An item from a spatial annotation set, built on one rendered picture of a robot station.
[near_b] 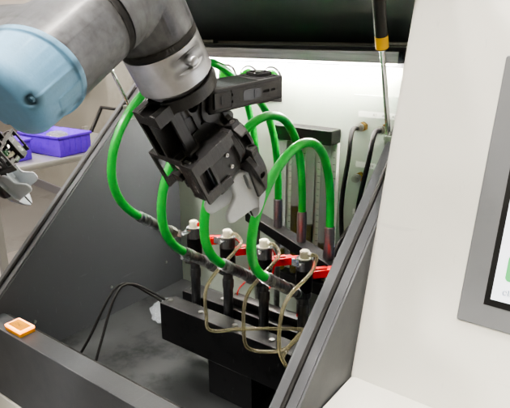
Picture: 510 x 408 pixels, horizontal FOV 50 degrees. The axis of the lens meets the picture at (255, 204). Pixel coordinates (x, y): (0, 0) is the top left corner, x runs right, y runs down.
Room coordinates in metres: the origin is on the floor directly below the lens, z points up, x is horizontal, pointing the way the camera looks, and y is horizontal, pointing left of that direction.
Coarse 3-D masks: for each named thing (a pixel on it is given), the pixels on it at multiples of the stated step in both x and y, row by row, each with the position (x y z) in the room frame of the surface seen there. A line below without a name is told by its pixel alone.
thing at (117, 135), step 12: (216, 60) 1.00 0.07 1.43; (228, 72) 1.02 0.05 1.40; (132, 108) 0.84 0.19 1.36; (120, 120) 0.82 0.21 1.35; (120, 132) 0.81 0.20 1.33; (252, 132) 1.09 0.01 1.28; (108, 156) 0.80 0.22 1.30; (108, 168) 0.80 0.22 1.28; (108, 180) 0.80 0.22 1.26; (120, 192) 0.81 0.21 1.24; (120, 204) 0.81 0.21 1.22; (132, 216) 0.83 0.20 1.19
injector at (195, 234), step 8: (192, 232) 0.93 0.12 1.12; (192, 240) 0.93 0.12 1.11; (200, 240) 0.94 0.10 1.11; (192, 248) 0.93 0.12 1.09; (200, 248) 0.94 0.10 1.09; (192, 264) 0.94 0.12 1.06; (192, 272) 0.93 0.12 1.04; (200, 272) 0.94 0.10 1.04; (192, 280) 0.94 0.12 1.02; (200, 280) 0.94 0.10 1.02; (192, 288) 0.94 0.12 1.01; (200, 288) 0.94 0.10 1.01; (192, 296) 0.94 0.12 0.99; (200, 296) 0.94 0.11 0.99; (200, 304) 0.94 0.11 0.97
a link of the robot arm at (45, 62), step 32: (32, 0) 0.42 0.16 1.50; (64, 0) 0.42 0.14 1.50; (96, 0) 0.43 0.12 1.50; (0, 32) 0.39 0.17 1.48; (32, 32) 0.39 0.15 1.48; (64, 32) 0.40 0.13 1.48; (96, 32) 0.42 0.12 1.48; (128, 32) 0.44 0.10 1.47; (0, 64) 0.37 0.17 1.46; (32, 64) 0.38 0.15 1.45; (64, 64) 0.39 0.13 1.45; (96, 64) 0.42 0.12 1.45; (0, 96) 0.38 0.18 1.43; (32, 96) 0.37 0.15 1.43; (64, 96) 0.39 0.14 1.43; (32, 128) 0.39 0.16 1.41
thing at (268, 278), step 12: (300, 144) 0.77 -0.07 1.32; (312, 144) 0.80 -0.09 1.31; (288, 156) 0.75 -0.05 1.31; (324, 156) 0.83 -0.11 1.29; (276, 168) 0.73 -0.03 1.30; (324, 168) 0.85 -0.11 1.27; (264, 204) 0.70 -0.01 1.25; (252, 216) 0.69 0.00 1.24; (252, 228) 0.68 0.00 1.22; (252, 240) 0.68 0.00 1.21; (324, 240) 0.86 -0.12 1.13; (252, 252) 0.68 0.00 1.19; (324, 252) 0.86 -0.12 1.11; (252, 264) 0.68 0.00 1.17; (264, 276) 0.70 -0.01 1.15; (276, 276) 0.73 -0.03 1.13; (276, 288) 0.73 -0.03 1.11; (288, 288) 0.75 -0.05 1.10
